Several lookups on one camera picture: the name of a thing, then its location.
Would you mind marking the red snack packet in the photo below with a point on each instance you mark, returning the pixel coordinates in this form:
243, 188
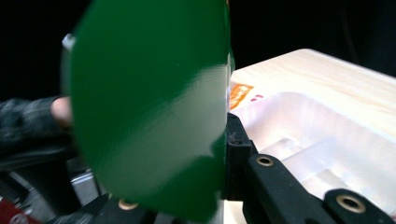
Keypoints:
15, 213

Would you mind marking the orange and white snack packet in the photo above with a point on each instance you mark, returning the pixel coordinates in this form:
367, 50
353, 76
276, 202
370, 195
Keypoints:
239, 95

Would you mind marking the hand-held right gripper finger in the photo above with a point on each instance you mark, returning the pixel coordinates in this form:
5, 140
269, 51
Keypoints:
238, 161

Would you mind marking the clear plastic container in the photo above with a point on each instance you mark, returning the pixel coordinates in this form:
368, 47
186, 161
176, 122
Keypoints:
327, 140

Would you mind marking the green snack packet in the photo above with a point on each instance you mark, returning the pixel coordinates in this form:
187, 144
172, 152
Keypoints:
149, 109

